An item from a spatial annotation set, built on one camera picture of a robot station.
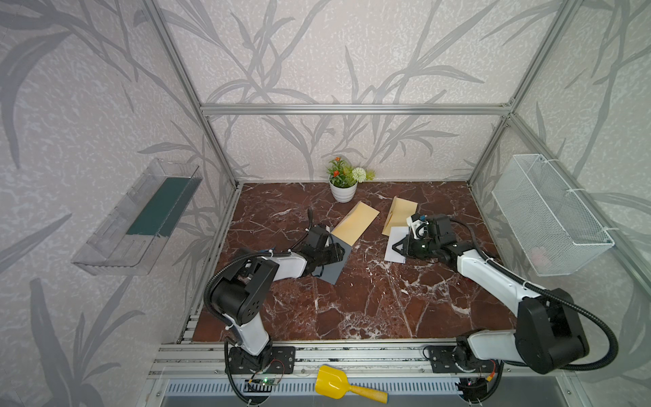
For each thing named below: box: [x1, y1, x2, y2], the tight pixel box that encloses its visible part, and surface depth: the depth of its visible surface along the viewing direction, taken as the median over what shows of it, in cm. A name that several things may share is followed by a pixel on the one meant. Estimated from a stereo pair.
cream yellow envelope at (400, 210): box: [381, 195, 418, 237], surface depth 114 cm
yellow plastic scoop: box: [315, 364, 390, 405], surface depth 71 cm
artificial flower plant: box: [326, 156, 376, 189], surface depth 107 cm
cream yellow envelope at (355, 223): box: [330, 200, 381, 247], surface depth 107 cm
